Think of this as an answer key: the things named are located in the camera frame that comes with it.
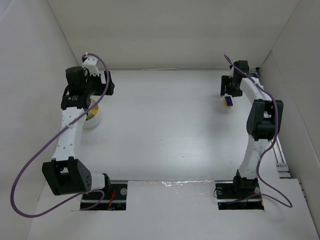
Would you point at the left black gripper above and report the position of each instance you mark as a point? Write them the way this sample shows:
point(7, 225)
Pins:
point(107, 82)

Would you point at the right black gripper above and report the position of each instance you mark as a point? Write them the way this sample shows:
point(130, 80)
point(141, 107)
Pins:
point(225, 85)

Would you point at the purple lego brick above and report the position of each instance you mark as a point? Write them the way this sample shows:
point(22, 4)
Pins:
point(228, 98)

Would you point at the yellow lego plate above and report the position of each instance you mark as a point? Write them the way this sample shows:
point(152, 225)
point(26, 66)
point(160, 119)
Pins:
point(228, 106)

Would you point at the yellow lego brick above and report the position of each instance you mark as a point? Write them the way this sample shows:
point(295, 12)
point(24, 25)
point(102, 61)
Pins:
point(95, 111)

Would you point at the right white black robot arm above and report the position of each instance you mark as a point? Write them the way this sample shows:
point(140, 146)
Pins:
point(242, 187)

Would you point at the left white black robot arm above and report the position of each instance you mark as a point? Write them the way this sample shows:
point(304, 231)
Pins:
point(65, 173)

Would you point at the white round divided container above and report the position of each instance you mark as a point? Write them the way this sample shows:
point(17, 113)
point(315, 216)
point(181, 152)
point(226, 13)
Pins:
point(95, 120)

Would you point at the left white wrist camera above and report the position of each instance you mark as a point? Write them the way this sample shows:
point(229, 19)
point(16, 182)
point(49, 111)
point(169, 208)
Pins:
point(91, 63)

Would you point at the right aluminium rail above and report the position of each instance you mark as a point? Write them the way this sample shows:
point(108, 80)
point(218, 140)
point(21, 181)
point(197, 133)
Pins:
point(277, 155)

